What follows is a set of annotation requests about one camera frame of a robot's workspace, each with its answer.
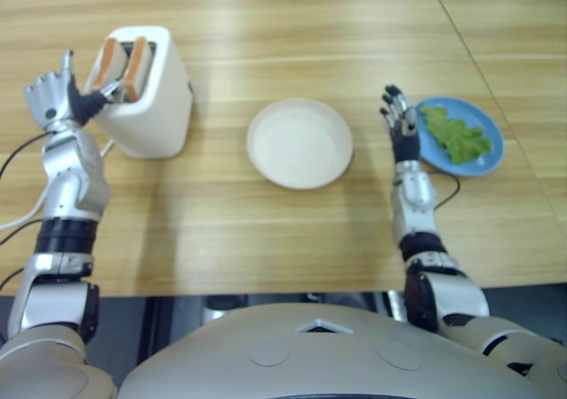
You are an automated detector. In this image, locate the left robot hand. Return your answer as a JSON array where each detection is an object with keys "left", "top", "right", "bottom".
[{"left": 23, "top": 49, "right": 127, "bottom": 131}]

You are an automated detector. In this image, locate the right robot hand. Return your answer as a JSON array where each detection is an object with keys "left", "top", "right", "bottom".
[{"left": 379, "top": 83, "right": 423, "bottom": 165}]

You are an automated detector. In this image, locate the green lettuce leaf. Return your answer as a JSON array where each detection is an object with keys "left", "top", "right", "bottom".
[{"left": 417, "top": 102, "right": 493, "bottom": 167}]

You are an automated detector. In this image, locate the bread slice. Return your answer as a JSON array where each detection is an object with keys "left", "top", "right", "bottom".
[
  {"left": 91, "top": 37, "right": 120, "bottom": 91},
  {"left": 122, "top": 35, "right": 149, "bottom": 104}
]

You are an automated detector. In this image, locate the blue round plate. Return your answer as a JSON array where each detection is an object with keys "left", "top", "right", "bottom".
[{"left": 413, "top": 96, "right": 507, "bottom": 178}]

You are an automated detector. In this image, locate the cream round plate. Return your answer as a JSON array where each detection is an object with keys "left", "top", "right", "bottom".
[{"left": 245, "top": 98, "right": 355, "bottom": 192}]

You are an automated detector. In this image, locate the cream toaster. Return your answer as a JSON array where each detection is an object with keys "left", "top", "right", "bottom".
[{"left": 82, "top": 25, "right": 197, "bottom": 160}]

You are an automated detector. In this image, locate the robot body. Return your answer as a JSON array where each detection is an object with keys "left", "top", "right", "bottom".
[{"left": 115, "top": 303, "right": 553, "bottom": 399}]

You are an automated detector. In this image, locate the black cable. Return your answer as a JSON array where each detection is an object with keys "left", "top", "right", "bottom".
[
  {"left": 0, "top": 129, "right": 57, "bottom": 183},
  {"left": 425, "top": 169, "right": 462, "bottom": 210},
  {"left": 0, "top": 219, "right": 45, "bottom": 246}
]

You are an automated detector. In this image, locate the white cord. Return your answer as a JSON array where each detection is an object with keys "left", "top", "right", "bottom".
[{"left": 0, "top": 138, "right": 114, "bottom": 232}]

